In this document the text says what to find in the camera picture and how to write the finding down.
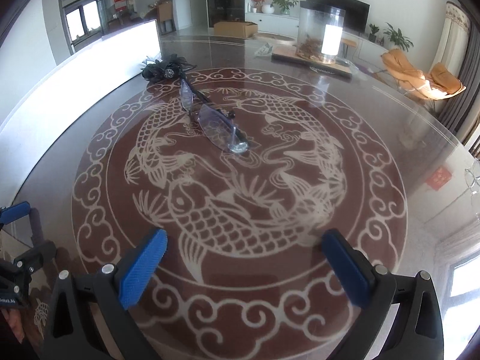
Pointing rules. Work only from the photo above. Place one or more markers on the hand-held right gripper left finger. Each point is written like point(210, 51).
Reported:
point(142, 266)

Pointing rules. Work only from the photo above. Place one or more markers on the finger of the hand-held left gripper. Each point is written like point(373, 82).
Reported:
point(37, 232)
point(15, 212)

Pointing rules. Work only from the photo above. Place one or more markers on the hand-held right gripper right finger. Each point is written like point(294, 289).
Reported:
point(345, 266)

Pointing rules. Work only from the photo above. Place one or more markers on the large white storage box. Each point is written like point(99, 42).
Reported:
point(75, 78)

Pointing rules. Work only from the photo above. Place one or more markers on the rimless eyeglasses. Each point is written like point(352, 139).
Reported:
point(215, 125)

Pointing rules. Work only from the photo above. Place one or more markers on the brown fish-patterned glass desktop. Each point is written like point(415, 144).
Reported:
point(240, 288)

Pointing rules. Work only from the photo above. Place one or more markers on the person's left hand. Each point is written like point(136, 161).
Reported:
point(13, 324)

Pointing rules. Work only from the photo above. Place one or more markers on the clear glass vessel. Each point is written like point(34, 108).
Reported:
point(473, 191)

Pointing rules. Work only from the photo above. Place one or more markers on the black mesh flower hair clip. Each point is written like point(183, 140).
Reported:
point(161, 69)

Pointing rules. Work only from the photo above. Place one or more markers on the orange lounge chair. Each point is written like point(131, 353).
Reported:
point(405, 69)

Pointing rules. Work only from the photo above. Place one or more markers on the wooden board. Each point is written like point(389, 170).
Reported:
point(292, 57)

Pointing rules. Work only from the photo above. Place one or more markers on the wooden stool black legs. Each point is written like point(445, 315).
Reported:
point(348, 42)

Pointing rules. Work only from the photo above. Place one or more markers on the clear plastic wrapper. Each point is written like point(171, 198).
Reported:
point(266, 49)

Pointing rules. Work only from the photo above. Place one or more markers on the large leafy potted plant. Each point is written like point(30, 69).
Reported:
point(397, 36)

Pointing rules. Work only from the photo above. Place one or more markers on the small green potted plant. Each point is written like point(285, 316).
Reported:
point(373, 32)

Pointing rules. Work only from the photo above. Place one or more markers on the red door poster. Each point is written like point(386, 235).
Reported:
point(120, 0)

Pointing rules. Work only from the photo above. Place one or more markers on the clear plastic jar black lid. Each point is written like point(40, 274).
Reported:
point(315, 30)

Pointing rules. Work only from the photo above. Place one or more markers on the round beige floor mat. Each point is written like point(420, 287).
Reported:
point(273, 36)

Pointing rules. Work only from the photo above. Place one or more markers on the wooden dining chair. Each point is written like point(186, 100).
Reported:
point(166, 15)

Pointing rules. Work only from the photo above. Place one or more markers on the covered standing air conditioner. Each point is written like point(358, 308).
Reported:
point(453, 41)

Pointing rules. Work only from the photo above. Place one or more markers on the flat screen television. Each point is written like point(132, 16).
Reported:
point(356, 15)

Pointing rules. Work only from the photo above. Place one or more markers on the white television cabinet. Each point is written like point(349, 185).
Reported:
point(273, 22)

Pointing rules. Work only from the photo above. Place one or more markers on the cardboard box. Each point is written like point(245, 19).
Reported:
point(234, 29)

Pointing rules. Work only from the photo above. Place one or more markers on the white round vase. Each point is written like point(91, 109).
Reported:
point(267, 8)

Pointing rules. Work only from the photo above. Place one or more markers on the bushy green potted plant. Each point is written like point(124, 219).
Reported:
point(284, 3)

